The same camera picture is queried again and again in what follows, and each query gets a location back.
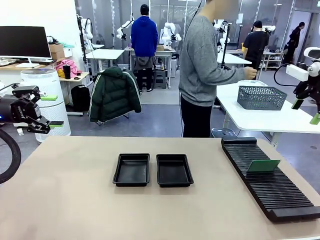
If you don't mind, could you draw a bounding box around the light wood side table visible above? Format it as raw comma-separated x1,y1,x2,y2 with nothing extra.
59,72,90,101

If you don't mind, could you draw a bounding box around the person in black with cap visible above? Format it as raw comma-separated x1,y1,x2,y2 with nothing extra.
242,20,270,81

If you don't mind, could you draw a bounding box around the black tumbler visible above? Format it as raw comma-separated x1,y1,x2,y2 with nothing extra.
62,64,72,80

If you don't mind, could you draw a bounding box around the white background desk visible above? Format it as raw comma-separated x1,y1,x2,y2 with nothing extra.
85,49,125,76

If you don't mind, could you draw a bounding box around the pink jacket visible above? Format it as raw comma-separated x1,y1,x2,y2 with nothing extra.
54,59,79,78

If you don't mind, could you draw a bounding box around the standing person in black clothes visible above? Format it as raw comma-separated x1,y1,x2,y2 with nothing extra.
282,21,306,65

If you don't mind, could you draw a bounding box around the wood top monitor desk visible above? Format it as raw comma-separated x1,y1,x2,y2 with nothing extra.
0,58,61,101

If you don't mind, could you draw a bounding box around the black computer monitor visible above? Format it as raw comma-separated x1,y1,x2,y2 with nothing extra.
0,26,53,69

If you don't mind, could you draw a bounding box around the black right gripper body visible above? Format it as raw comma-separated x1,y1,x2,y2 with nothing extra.
308,72,320,111

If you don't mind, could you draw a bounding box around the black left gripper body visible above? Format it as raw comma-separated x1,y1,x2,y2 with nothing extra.
0,96,41,125

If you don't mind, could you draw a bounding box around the grey metal stool seat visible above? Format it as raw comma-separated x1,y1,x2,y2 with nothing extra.
211,127,238,139

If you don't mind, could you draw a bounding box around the black tripod pole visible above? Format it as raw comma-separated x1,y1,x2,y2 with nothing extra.
221,22,233,70

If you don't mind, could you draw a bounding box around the black slotted board rack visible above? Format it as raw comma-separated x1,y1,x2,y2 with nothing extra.
221,136,320,223

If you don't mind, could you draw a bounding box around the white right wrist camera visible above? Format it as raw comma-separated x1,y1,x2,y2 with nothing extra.
285,64,310,82

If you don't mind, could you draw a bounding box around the large white table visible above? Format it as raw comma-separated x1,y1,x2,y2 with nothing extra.
216,80,320,148

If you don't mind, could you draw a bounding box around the black sleeved left arm cable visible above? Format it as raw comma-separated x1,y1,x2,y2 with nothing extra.
0,128,22,185

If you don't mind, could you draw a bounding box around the person's right forearm grey sleeve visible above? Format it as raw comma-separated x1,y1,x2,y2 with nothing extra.
216,67,247,86

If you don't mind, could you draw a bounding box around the white cylindrical air purifier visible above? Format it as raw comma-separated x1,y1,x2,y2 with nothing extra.
20,68,72,143

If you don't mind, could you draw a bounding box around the thin black camera cable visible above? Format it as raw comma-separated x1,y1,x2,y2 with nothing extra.
273,63,298,88

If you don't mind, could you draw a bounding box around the person's right hand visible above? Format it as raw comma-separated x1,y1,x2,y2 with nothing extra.
243,66,258,81

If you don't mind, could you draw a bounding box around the black ESD tray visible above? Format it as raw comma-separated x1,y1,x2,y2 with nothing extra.
155,154,195,188
112,153,151,188

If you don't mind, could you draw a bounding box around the dark green puffer jacket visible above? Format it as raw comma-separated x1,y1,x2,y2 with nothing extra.
89,66,143,124

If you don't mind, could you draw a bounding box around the green circuit board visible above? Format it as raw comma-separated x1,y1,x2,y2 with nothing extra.
246,159,282,173

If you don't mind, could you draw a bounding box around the grey step stool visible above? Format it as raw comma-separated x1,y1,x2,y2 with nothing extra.
152,70,168,90

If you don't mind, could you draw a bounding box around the grey mesh basket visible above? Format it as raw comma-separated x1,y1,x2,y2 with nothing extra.
236,85,288,111

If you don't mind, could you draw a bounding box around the person in grey sweater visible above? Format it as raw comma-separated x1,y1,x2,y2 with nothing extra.
178,0,258,139

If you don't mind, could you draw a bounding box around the white storage shelf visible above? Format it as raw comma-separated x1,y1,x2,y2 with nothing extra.
259,51,285,71

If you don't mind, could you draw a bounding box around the person in blue hoodie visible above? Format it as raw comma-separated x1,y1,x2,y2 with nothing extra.
130,4,159,92

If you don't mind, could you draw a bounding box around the grey background work table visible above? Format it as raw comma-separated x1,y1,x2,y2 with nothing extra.
124,46,177,88

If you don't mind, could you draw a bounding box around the cardboard box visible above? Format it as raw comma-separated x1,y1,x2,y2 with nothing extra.
48,43,66,61

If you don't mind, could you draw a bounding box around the black backpack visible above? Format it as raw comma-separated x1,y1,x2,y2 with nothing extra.
71,84,91,113

